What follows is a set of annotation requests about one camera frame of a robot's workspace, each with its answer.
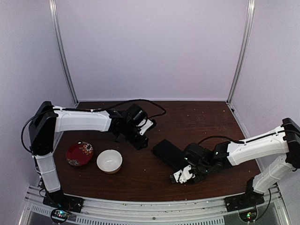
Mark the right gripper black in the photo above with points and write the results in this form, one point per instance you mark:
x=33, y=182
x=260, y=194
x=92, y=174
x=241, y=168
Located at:
x=198, y=180

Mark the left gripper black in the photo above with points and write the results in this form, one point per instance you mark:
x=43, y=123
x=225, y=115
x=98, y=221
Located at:
x=139, y=145

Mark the black zip tool case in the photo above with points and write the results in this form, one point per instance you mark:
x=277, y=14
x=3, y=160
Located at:
x=170, y=155

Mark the white ceramic bowl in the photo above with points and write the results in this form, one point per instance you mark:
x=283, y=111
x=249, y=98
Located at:
x=109, y=161

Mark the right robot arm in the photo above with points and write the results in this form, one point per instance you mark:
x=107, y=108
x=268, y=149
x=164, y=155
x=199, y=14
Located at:
x=284, y=141

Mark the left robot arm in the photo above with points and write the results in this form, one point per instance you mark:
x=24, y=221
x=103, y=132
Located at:
x=129, y=125

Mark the red floral plate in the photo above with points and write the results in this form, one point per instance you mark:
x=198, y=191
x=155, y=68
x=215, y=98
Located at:
x=79, y=154

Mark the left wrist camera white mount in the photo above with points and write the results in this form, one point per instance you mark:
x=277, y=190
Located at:
x=146, y=125

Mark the aluminium front rail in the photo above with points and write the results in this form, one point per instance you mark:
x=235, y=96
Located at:
x=210, y=211

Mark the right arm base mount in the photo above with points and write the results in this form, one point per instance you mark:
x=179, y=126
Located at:
x=246, y=200

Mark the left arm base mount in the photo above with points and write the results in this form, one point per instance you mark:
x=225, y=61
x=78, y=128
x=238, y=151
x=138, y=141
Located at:
x=63, y=205

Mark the left aluminium frame post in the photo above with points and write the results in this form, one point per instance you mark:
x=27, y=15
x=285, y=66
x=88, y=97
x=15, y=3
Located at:
x=62, y=55

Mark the aluminium frame post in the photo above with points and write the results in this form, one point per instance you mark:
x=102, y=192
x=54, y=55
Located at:
x=244, y=44
x=62, y=55

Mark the right aluminium frame post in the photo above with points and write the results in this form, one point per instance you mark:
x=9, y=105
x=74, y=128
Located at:
x=244, y=44

